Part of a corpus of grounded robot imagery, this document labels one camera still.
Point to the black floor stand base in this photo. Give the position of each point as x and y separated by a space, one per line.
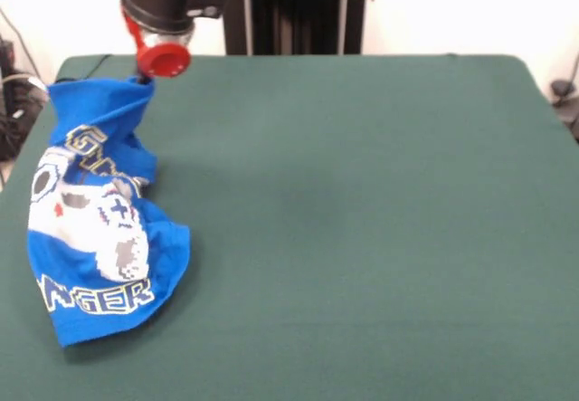
13 120
565 102

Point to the dark green table cloth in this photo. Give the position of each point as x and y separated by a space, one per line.
362 193

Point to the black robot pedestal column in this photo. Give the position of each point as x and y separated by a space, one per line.
294 12

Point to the blue printed t-shirt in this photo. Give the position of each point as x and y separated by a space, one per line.
81 256

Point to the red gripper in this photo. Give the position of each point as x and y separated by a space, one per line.
165 61

